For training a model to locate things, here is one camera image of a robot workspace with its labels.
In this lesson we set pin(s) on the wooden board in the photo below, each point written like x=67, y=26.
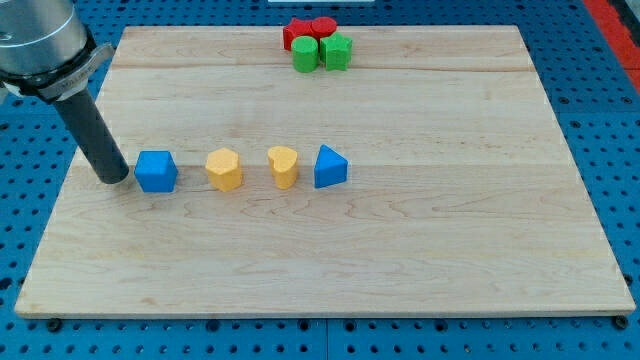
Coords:
x=462, y=198

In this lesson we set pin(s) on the red circle block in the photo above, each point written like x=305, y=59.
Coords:
x=323, y=26

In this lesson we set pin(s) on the yellow hexagon block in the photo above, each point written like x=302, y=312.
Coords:
x=224, y=169

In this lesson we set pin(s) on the red tape strip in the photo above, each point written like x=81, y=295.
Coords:
x=620, y=27

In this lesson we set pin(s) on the red star block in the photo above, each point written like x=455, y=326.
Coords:
x=295, y=28

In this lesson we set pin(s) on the green circle block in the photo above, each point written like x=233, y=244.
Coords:
x=304, y=50

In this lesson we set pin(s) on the green star block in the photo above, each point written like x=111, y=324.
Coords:
x=336, y=52

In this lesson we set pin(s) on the blue cube block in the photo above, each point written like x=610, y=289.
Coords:
x=155, y=171

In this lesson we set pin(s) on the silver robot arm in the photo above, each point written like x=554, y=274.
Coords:
x=46, y=50

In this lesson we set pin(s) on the yellow heart block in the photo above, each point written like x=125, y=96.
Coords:
x=283, y=163

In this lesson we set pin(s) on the blue triangle block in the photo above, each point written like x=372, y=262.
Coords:
x=330, y=168

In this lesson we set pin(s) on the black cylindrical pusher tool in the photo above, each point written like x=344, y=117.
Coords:
x=90, y=132

